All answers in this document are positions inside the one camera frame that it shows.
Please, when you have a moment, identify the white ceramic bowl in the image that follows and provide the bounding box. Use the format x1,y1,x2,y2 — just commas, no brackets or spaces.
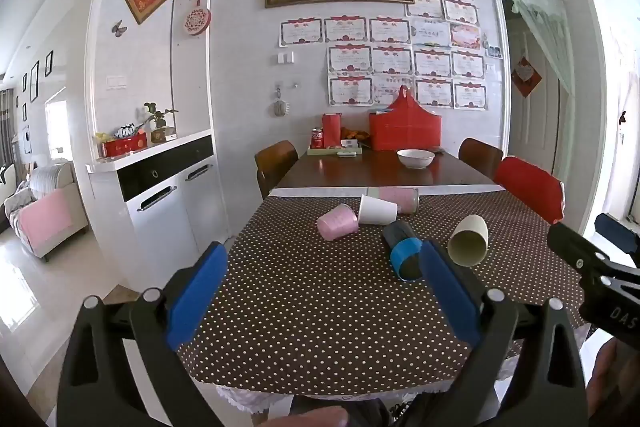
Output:
396,149,436,170

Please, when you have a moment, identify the chair with red cover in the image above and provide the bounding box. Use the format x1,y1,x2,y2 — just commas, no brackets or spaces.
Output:
493,156,566,225

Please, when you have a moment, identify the round red hanging ornament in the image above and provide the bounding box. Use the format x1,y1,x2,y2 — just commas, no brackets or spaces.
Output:
182,0,212,38

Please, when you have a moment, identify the pale green tray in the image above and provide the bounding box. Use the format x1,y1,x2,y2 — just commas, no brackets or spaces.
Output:
307,146,363,156

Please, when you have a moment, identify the pink speckled cup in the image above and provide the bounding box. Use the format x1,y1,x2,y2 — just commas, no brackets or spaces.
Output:
367,187,420,214

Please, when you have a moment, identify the large red gift box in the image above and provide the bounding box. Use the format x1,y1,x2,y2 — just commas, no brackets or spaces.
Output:
369,85,443,152

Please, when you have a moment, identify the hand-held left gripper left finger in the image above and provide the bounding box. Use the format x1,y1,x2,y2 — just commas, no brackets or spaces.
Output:
56,241,231,427

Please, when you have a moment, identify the group of wall certificates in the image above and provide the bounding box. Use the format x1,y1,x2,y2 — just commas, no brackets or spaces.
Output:
278,0,488,112

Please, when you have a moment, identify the brown polka dot tablecloth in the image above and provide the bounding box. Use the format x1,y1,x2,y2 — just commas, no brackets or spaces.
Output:
177,187,591,395

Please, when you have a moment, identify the white sideboard cabinet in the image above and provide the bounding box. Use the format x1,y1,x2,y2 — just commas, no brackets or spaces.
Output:
85,131,234,289

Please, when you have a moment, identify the brown wooden chair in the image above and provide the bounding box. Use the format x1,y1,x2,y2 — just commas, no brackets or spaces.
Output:
458,137,504,180
254,140,299,200

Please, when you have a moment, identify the white door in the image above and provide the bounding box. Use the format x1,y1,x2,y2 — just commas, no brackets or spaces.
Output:
509,4,563,180

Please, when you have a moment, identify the blue and black cup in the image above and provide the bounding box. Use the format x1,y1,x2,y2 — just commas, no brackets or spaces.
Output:
382,221,426,282

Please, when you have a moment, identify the cream paper cup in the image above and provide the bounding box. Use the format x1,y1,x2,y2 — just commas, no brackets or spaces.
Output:
446,214,489,268

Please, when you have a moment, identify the small potted plant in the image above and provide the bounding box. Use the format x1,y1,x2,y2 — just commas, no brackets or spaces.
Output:
144,102,179,143

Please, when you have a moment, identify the dark wooden dining table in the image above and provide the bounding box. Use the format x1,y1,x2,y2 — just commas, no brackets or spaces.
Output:
274,147,507,190

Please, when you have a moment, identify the white paper cup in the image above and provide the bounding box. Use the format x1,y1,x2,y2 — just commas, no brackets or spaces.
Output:
357,194,399,226

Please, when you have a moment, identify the pale green lace curtain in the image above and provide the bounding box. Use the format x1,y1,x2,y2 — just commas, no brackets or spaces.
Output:
491,0,576,94

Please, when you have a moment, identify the red diamond door decoration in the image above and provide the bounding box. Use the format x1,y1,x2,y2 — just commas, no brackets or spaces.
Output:
511,57,542,98

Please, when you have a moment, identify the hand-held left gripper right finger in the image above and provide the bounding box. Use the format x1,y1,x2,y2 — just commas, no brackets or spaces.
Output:
419,239,588,427

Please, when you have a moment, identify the pink ribbed cup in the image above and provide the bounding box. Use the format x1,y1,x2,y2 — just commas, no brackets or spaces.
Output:
316,203,360,242

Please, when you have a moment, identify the pink blanket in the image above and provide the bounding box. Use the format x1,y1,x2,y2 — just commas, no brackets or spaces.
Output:
17,189,74,249

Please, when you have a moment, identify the small red box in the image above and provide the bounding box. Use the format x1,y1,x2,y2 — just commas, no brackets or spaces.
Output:
322,113,343,149

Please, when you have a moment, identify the white sofa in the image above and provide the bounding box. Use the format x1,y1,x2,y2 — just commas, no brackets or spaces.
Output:
4,161,91,263

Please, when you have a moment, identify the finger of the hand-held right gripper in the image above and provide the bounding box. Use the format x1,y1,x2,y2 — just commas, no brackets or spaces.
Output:
546,222,640,294

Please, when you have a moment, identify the person's right hand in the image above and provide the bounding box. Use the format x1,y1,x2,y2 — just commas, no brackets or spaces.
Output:
585,337,640,427

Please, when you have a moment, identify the red tin box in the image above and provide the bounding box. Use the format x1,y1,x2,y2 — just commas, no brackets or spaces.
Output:
101,134,147,158

